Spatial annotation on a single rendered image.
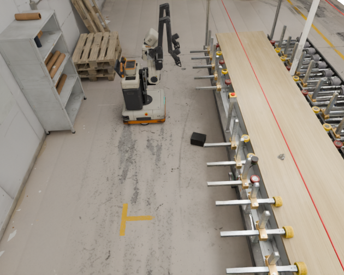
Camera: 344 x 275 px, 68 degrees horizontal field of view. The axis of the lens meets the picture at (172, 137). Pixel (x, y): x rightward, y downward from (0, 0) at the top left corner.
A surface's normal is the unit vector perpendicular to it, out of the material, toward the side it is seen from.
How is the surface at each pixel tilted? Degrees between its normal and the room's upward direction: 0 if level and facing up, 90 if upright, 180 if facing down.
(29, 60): 90
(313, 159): 0
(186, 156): 0
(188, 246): 0
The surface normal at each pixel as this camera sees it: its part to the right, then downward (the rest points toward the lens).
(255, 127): -0.04, -0.69
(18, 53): 0.03, 0.72
